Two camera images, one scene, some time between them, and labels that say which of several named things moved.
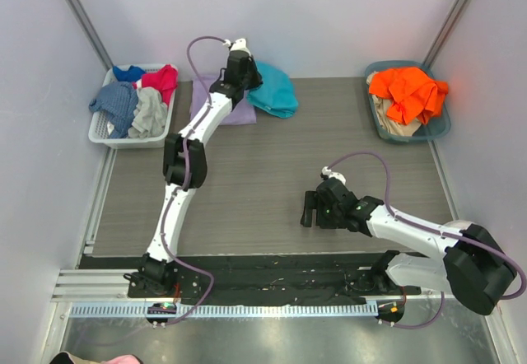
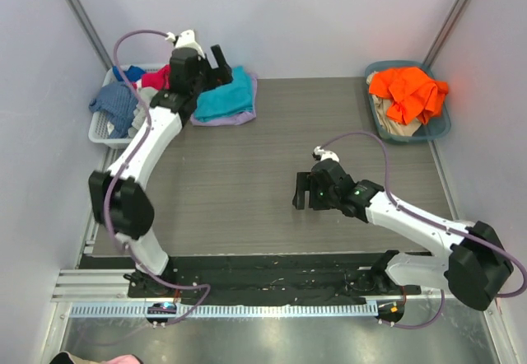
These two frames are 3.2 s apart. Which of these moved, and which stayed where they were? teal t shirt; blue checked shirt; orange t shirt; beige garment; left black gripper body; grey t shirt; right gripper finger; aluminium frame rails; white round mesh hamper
Moved: teal t shirt; right gripper finger; left black gripper body
Stayed: aluminium frame rails; grey t shirt; orange t shirt; blue checked shirt; white round mesh hamper; beige garment
